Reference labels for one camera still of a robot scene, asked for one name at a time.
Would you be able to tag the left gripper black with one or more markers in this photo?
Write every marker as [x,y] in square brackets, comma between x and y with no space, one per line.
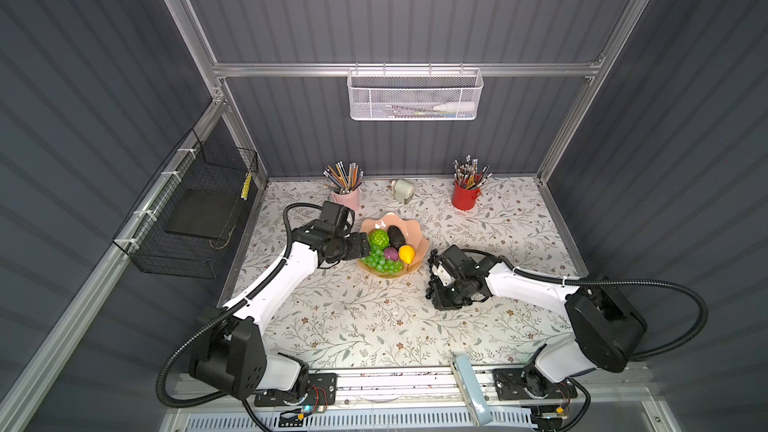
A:
[359,245]

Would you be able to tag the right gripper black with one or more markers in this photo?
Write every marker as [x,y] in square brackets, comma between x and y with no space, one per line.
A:
[440,302]

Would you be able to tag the green custard apple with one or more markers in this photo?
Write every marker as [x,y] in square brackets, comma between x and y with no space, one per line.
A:
[379,239]

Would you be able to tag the green grape bunch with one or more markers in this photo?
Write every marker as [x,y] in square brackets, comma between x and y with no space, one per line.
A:
[379,262]

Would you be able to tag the purple passion fruit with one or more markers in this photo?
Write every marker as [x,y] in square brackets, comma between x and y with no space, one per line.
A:
[391,253]

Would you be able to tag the dark avocado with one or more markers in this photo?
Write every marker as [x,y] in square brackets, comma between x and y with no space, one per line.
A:
[396,237]

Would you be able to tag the yellow lemon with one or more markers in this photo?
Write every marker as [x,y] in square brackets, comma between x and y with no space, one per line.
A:
[406,254]

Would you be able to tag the dark purple grape bunch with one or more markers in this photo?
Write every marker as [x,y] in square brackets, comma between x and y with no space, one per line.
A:
[434,281]

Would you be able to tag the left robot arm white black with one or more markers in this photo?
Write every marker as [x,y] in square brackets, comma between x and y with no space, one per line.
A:
[232,357]

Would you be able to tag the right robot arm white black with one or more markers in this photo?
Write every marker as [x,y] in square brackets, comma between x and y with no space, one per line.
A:
[605,327]

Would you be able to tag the pink scalloped fruit bowl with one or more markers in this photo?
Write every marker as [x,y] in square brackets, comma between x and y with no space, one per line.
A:
[414,237]

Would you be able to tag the pink pencil cup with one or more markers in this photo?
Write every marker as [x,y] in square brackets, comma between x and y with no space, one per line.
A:
[350,199]

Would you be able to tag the coloured pencils bundle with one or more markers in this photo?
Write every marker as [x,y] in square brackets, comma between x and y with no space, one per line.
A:
[344,178]

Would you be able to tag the red pen cup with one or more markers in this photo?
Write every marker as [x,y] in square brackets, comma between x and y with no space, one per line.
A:
[464,199]

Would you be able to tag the pens bundle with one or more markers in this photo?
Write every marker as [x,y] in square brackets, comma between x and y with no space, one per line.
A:
[469,175]

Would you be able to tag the white marker in basket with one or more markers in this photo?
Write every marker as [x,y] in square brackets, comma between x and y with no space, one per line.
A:
[448,108]

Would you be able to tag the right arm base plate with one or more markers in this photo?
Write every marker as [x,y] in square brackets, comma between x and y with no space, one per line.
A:
[518,383]

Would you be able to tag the light blue bracket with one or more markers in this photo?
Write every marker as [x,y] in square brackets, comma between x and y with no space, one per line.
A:
[470,390]

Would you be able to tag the white wire mesh basket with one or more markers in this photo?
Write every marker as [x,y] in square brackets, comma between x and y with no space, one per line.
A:
[370,90]

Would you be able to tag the black wire basket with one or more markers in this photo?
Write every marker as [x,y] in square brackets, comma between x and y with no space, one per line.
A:
[194,213]

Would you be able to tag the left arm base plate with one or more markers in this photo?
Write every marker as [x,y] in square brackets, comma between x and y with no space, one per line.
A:
[314,389]

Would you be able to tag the aluminium front rail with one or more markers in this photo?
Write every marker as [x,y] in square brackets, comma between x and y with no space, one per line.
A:
[411,386]

